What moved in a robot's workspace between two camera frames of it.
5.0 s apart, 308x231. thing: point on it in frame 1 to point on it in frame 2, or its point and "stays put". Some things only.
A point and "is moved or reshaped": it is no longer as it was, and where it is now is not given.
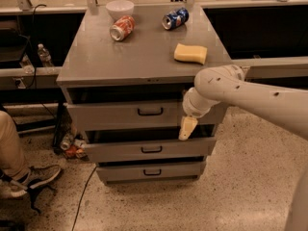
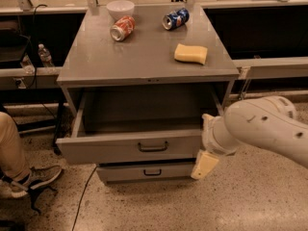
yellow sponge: [191, 53] stays put
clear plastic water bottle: [45, 57] stays put
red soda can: [121, 28] stays put
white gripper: [192, 109] to [209, 139]
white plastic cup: [119, 8] stays put
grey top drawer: [138, 114] is moved or reshaped
